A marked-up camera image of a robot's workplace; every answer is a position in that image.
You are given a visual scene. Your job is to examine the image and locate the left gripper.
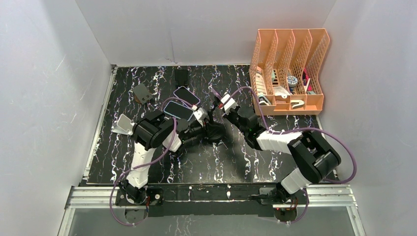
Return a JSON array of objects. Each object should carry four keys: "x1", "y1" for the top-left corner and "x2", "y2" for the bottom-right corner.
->
[{"x1": 182, "y1": 120, "x2": 222, "y2": 143}]

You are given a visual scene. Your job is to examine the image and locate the black round base phone stand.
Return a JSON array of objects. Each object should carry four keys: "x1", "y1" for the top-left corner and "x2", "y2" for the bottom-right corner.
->
[{"x1": 204, "y1": 107, "x2": 226, "y2": 143}]

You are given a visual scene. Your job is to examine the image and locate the orange desk file organizer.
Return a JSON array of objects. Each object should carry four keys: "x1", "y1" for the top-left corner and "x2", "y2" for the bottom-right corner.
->
[{"x1": 249, "y1": 29, "x2": 330, "y2": 116}]

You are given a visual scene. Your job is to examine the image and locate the purple back magsafe phone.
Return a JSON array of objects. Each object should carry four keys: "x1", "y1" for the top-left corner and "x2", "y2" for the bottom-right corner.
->
[{"x1": 210, "y1": 88, "x2": 222, "y2": 106}]

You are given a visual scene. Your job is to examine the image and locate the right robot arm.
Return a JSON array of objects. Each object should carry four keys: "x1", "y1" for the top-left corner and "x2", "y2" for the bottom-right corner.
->
[{"x1": 224, "y1": 106, "x2": 341, "y2": 205}]

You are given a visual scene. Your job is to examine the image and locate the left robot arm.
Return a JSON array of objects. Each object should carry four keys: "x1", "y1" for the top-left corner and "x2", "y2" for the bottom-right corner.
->
[{"x1": 112, "y1": 108, "x2": 209, "y2": 205}]

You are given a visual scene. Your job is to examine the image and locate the blue case phone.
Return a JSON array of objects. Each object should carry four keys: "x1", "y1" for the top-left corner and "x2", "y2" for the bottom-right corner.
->
[{"x1": 163, "y1": 101, "x2": 193, "y2": 121}]

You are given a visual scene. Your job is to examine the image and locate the purple case phone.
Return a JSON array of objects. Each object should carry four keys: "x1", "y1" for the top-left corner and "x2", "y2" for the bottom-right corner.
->
[{"x1": 173, "y1": 86, "x2": 201, "y2": 105}]

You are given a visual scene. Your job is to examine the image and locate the black folding phone stand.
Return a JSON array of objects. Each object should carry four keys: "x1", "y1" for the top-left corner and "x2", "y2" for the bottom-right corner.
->
[{"x1": 174, "y1": 69, "x2": 189, "y2": 88}]

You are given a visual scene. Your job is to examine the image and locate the dark wooden phone stand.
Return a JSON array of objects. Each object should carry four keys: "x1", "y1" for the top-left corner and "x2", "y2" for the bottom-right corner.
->
[{"x1": 133, "y1": 84, "x2": 153, "y2": 104}]

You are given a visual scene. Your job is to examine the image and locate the silver metal phone stand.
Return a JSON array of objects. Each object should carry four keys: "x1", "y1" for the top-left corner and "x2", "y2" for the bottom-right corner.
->
[{"x1": 111, "y1": 114, "x2": 136, "y2": 136}]

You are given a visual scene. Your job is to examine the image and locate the teal stapler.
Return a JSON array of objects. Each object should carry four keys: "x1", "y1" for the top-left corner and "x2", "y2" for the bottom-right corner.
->
[{"x1": 258, "y1": 94, "x2": 272, "y2": 106}]

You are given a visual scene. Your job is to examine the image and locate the white oval label pack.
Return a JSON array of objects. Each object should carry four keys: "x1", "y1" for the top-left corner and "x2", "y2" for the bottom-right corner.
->
[{"x1": 255, "y1": 71, "x2": 268, "y2": 94}]

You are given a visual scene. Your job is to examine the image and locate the white plastic packet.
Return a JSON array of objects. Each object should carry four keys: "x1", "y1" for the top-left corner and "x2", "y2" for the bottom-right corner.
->
[{"x1": 273, "y1": 86, "x2": 291, "y2": 99}]

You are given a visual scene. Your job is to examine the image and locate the round blue lid jar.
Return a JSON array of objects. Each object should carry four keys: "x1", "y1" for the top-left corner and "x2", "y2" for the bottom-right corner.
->
[{"x1": 287, "y1": 75, "x2": 298, "y2": 88}]

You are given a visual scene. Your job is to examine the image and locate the white flat card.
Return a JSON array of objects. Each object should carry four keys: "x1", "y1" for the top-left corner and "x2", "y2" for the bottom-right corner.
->
[{"x1": 304, "y1": 78, "x2": 310, "y2": 92}]

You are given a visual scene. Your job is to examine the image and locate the magenta notebook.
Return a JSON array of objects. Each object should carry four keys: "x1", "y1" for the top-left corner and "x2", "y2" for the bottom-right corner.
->
[{"x1": 302, "y1": 69, "x2": 311, "y2": 91}]

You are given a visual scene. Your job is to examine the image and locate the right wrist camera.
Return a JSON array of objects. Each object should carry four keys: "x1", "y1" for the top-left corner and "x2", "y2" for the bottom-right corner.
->
[{"x1": 220, "y1": 93, "x2": 238, "y2": 115}]

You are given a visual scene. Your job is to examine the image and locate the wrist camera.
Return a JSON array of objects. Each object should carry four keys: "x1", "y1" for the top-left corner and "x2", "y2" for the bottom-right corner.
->
[
  {"x1": 220, "y1": 93, "x2": 238, "y2": 115},
  {"x1": 191, "y1": 105, "x2": 209, "y2": 127}
]

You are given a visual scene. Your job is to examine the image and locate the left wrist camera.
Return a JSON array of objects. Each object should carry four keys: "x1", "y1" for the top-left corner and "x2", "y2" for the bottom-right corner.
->
[{"x1": 191, "y1": 105, "x2": 209, "y2": 127}]

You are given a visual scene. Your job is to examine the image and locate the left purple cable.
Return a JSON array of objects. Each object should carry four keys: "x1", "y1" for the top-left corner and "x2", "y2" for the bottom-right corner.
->
[{"x1": 109, "y1": 97, "x2": 198, "y2": 227}]

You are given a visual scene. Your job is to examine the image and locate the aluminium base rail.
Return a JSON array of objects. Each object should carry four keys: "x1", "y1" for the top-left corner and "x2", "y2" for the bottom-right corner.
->
[{"x1": 58, "y1": 184, "x2": 365, "y2": 236}]

